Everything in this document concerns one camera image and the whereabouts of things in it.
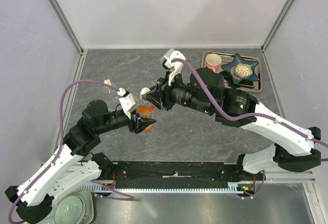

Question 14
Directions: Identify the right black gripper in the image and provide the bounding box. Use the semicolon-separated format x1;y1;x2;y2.
142;70;213;115

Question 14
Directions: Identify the white bottle cap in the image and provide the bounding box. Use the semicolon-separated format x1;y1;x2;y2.
140;88;151;95

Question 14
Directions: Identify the orange drink bottle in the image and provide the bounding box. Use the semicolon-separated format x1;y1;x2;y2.
137;97;155;118

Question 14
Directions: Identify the cream bottle cap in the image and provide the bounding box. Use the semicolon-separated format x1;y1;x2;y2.
104;79;112;87

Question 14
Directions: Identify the clear bottle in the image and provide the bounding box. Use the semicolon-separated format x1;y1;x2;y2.
107;87;116;93

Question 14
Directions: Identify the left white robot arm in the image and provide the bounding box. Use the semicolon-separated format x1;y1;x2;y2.
5;100;156;223

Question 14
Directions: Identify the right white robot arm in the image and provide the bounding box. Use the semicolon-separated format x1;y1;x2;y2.
140;68;321;180

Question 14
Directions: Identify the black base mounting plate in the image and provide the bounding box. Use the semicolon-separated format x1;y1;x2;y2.
83;160;259;182

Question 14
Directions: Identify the pink mug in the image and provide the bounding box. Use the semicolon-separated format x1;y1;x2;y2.
204;53;222;73

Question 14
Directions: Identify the green ceramic plate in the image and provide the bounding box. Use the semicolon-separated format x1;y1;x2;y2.
73;190;97;224

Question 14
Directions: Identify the blue star-shaped dish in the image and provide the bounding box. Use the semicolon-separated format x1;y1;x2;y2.
221;53;260;85

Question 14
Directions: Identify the small patterned bowl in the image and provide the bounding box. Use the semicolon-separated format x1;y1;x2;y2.
232;63;253;79

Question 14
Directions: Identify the metal tray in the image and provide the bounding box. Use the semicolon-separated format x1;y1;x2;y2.
201;51;263;93

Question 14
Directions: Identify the green ceramic bowl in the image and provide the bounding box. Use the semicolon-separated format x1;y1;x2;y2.
54;195;86;224

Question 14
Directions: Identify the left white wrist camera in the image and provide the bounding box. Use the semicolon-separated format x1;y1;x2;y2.
117;88;138;119

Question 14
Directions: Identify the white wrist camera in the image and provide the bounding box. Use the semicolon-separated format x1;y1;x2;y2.
159;48;186;86
117;88;138;119

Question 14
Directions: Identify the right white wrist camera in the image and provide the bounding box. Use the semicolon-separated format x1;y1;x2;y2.
159;48;186;86

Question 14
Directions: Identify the slotted cable duct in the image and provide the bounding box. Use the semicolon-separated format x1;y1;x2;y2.
76;182;255;194

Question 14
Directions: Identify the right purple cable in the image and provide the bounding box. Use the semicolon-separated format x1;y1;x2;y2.
171;58;328;163

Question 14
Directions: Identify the purple cable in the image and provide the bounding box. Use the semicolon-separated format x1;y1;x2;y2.
7;79;135;223
171;58;328;163

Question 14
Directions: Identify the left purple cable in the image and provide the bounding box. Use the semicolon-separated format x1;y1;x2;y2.
7;79;135;223

